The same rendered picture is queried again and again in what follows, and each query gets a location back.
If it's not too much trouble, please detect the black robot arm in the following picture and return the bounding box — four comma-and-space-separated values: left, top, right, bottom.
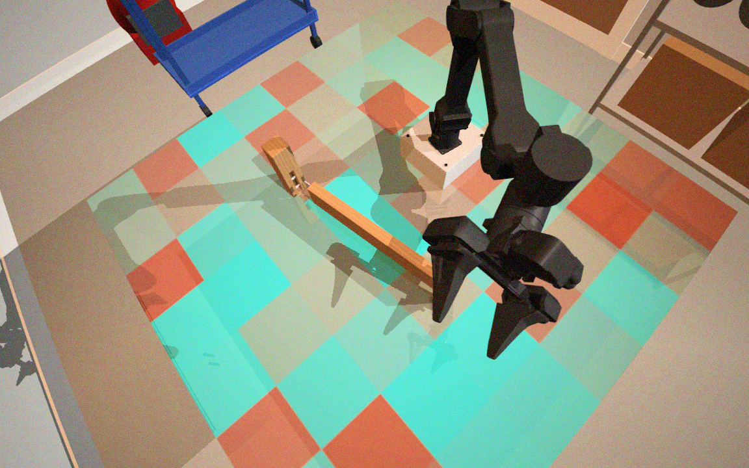
428, 0, 593, 290

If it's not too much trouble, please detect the wooden post with slot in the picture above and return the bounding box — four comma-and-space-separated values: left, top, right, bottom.
261, 134, 307, 198

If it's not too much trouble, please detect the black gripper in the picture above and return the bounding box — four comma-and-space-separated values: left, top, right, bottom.
422, 207, 562, 359

